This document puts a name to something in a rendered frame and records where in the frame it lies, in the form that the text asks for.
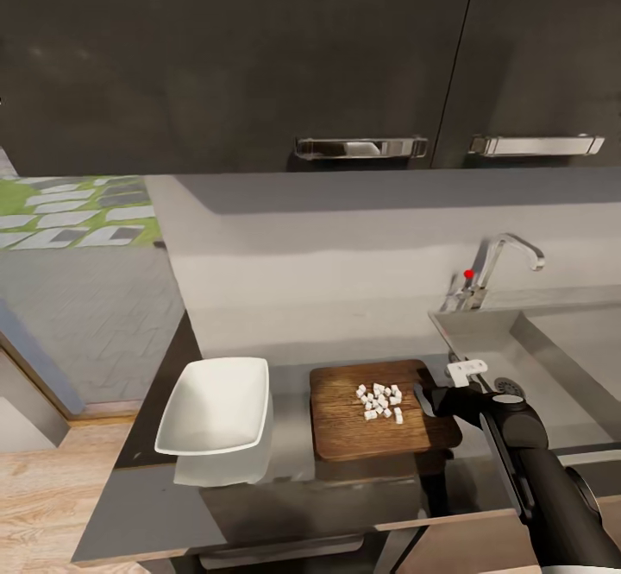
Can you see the fixed window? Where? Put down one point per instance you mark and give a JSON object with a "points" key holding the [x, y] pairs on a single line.
{"points": [[89, 300]]}

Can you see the cutting board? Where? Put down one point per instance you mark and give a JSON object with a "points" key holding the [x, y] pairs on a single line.
{"points": [[340, 427]]}

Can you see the dishwasher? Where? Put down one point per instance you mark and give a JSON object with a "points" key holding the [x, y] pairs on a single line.
{"points": [[361, 553]]}

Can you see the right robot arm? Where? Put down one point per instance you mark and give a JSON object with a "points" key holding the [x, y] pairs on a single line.
{"points": [[553, 501]]}

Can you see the drop in sink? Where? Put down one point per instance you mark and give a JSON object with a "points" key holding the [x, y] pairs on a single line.
{"points": [[563, 359]]}

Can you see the parer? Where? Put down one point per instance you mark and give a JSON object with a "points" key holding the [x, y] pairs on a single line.
{"points": [[482, 382]]}

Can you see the bowl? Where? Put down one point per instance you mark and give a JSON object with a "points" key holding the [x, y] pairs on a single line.
{"points": [[218, 405]]}

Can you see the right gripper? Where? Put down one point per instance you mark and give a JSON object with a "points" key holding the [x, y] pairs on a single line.
{"points": [[449, 401]]}

